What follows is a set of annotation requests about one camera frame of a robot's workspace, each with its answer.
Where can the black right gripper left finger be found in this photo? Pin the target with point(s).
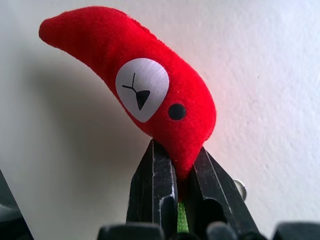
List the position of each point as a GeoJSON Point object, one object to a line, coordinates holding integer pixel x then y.
{"type": "Point", "coordinates": [152, 185]}

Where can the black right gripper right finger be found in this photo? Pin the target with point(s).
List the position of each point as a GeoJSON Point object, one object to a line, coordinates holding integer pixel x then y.
{"type": "Point", "coordinates": [217, 190]}

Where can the red chili pepper plush toy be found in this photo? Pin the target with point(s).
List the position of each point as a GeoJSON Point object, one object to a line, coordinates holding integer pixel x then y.
{"type": "Point", "coordinates": [140, 50]}

